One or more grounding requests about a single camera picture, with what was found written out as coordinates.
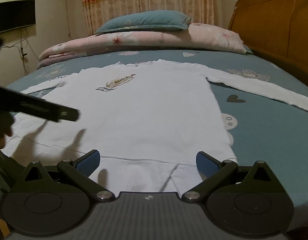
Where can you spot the teal pillow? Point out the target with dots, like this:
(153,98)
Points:
(158,20)

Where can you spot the person's left hand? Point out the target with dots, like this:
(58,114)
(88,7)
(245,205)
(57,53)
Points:
(6,122)

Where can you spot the wall-mounted black television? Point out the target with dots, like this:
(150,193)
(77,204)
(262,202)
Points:
(17,14)

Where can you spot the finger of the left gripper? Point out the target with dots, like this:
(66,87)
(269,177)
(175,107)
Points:
(69,114)

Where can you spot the white long-sleeve shirt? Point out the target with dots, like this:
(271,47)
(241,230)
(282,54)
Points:
(144,119)

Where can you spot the wooden headboard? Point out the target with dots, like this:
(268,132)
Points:
(275,30)

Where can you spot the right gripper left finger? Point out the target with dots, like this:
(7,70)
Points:
(49,200)

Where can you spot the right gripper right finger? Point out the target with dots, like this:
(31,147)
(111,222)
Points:
(247,201)

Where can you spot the pink floral folded quilt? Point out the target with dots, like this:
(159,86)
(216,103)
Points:
(197,36)

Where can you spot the person's grey trouser leg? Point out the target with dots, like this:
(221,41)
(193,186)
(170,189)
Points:
(10,170)

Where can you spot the teal floral bed sheet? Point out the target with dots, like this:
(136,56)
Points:
(269,124)

